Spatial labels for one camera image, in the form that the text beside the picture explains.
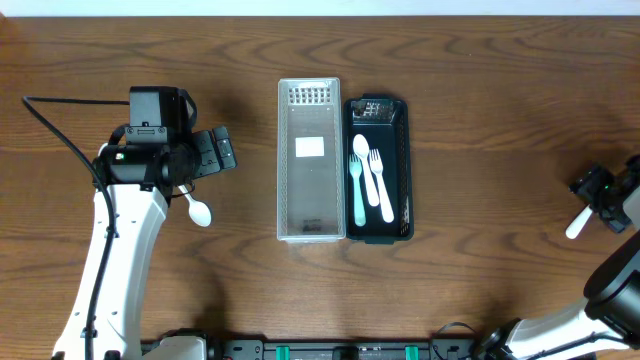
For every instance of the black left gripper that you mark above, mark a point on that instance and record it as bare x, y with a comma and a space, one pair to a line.
214, 150

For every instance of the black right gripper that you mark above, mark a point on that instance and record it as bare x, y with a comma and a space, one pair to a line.
590, 187

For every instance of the white plastic fork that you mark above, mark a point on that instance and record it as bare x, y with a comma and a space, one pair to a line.
377, 168
577, 225

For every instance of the pale pink plastic spoon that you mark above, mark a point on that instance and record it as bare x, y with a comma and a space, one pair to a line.
361, 149

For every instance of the mint green plastic fork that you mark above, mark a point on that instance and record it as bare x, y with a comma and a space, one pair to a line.
355, 171

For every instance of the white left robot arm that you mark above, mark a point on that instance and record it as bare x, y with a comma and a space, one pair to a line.
135, 174

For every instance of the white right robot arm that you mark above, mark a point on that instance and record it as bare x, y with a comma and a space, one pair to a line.
479, 241

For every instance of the white plastic spoon near gripper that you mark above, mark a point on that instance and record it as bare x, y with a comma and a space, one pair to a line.
199, 212

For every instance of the white label in basket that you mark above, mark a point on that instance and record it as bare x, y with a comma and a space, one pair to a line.
309, 147

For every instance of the clear plastic basket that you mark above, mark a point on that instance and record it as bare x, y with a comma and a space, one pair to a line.
310, 191

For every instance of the black plastic basket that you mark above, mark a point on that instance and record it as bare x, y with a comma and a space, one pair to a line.
383, 120

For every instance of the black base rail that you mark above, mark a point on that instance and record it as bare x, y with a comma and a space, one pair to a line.
454, 346

